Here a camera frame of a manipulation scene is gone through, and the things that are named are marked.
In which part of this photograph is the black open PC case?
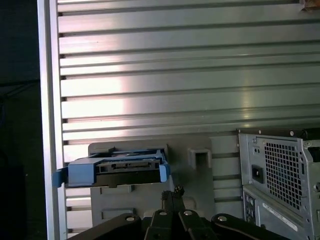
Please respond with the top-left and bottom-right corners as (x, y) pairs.
(236, 127), (320, 240)

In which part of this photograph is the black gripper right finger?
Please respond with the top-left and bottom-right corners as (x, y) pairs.
(174, 185), (276, 240)

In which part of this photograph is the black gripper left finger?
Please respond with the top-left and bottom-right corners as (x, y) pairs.
(69, 190), (176, 240)

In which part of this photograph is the hard disk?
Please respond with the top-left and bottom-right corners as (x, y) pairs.
(51, 148), (172, 189)

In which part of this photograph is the grey parts rack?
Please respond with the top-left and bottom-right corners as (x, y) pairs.
(87, 136), (214, 236)

